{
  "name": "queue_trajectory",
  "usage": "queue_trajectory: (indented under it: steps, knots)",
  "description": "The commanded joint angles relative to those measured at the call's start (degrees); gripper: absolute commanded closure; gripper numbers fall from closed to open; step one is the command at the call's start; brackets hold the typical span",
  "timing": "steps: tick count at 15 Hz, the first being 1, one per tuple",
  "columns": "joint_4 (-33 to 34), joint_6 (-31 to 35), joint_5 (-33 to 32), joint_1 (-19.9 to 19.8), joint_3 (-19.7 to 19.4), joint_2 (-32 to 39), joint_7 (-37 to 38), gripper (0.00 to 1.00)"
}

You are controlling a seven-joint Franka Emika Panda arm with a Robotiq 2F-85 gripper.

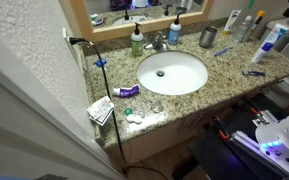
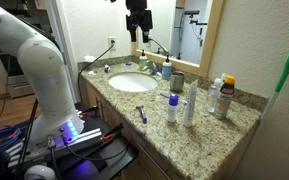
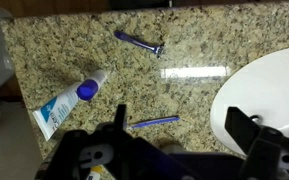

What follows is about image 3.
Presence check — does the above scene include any white tube with blue label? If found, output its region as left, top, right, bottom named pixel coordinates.
left=33, top=69, right=107, bottom=141

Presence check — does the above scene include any white bottle with blue cap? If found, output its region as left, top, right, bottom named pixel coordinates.
left=77, top=79, right=99, bottom=101

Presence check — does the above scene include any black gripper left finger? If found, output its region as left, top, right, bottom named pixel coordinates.
left=114, top=104, right=127, bottom=130

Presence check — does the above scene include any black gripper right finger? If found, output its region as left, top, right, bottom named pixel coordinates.
left=225, top=107, right=260, bottom=154

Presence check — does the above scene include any blue toothbrush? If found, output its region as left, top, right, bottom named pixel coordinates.
left=126, top=116, right=180, bottom=129

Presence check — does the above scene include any white oval sink basin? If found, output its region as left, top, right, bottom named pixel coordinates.
left=210, top=48, right=289, bottom=153

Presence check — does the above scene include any blue disposable razor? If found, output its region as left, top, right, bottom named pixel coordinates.
left=114, top=31, right=164, bottom=58

